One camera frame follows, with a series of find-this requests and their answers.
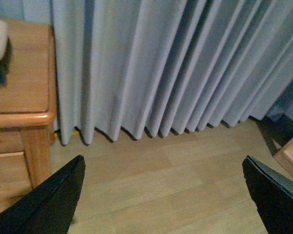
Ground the light blue curtain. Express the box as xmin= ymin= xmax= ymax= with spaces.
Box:
xmin=0 ymin=0 xmax=293 ymax=146

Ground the wooden nightstand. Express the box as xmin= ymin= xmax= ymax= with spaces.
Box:
xmin=0 ymin=19 xmax=57 ymax=213

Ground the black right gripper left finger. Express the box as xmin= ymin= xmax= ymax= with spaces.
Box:
xmin=0 ymin=155 xmax=85 ymax=234

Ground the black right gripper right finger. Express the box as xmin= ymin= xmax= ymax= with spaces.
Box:
xmin=242 ymin=156 xmax=293 ymax=234

